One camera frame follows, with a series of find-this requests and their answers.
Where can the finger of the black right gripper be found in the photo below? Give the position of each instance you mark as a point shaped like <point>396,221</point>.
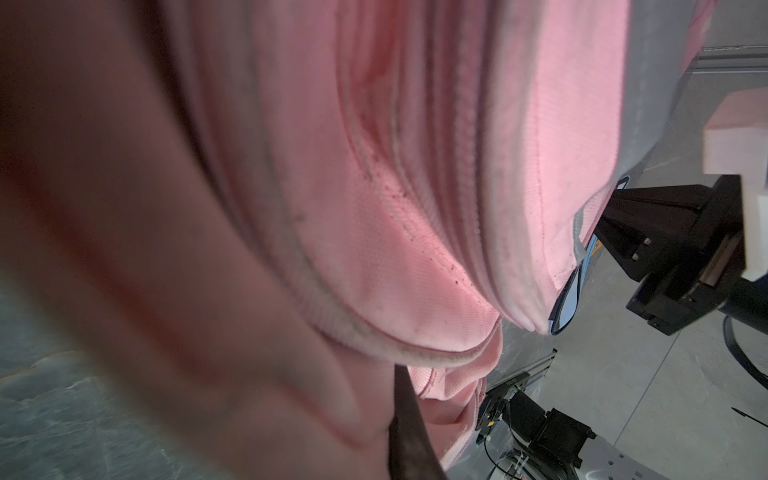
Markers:
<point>644,229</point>

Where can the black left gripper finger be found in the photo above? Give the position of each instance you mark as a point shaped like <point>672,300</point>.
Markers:
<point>411,456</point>

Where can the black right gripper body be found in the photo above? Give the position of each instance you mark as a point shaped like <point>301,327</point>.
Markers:
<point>707,274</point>

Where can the blue pencil case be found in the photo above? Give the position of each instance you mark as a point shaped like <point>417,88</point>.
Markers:
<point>568,302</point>

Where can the pink school backpack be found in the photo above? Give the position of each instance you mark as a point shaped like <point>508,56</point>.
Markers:
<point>252,211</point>

